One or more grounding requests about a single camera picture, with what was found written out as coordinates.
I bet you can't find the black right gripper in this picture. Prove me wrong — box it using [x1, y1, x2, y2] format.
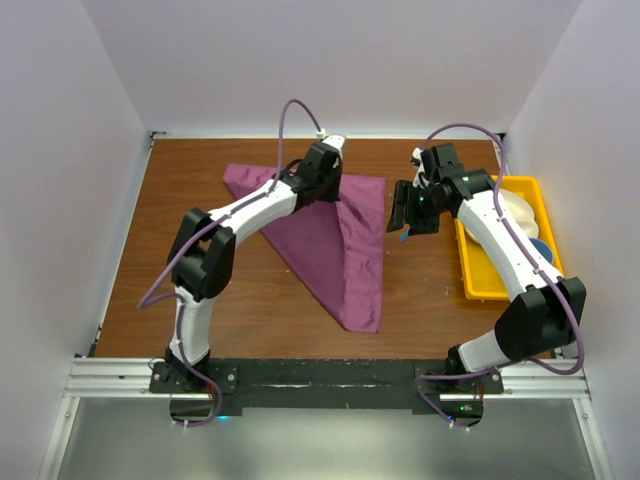
[387, 180, 448, 237]

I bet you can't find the purple cloth napkin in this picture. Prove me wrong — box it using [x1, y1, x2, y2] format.
[222, 163, 387, 334]

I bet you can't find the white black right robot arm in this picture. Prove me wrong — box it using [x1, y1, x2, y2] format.
[387, 143, 586, 393]

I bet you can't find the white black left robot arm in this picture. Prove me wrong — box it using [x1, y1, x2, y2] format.
[161, 134, 347, 393]

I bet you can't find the yellow plastic tray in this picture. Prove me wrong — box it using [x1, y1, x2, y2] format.
[454, 176, 564, 301]

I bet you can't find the white divided plate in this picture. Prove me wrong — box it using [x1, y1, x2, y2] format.
[500, 189, 539, 238]

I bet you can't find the blue plastic cup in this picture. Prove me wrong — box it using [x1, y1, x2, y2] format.
[529, 237, 554, 264]

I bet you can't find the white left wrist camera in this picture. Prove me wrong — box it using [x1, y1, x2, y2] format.
[316, 129, 347, 151]

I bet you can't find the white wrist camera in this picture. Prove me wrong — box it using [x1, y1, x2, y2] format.
[411, 147, 423, 170]
[316, 129, 347, 151]

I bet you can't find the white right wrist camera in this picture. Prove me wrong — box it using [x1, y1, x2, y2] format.
[411, 147, 423, 170]

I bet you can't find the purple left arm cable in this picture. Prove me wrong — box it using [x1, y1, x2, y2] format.
[137, 99, 326, 429]

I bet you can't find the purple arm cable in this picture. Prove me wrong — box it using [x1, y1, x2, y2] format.
[413, 122, 589, 434]
[137, 99, 326, 429]

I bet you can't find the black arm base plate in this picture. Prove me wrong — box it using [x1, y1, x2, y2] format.
[148, 358, 504, 426]

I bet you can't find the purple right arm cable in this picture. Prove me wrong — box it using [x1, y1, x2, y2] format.
[413, 122, 589, 434]

